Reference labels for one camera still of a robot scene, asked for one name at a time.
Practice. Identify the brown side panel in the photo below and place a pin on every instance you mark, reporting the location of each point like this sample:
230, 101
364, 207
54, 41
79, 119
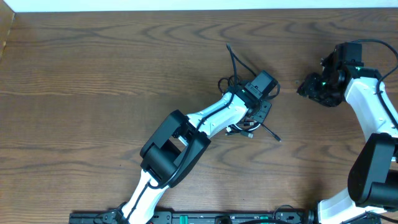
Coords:
6, 19

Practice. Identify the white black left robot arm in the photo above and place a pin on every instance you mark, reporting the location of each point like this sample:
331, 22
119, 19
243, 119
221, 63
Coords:
176, 146

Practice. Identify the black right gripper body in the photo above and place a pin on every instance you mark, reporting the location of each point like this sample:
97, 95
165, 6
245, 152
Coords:
320, 89

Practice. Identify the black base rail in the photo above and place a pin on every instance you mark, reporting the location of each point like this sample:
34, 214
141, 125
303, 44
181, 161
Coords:
289, 216

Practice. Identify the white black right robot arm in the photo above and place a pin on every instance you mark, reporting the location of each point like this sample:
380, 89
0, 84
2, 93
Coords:
372, 184

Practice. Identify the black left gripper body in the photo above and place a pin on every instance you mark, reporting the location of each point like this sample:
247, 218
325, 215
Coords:
263, 112

